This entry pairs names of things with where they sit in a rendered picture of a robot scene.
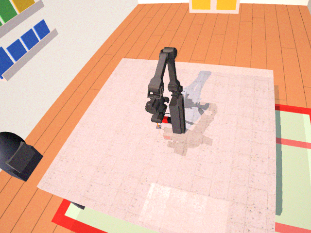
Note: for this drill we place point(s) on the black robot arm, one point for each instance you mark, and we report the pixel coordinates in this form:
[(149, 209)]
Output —
[(167, 56)]

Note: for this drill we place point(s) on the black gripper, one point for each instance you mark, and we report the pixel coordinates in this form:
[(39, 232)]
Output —
[(159, 115)]

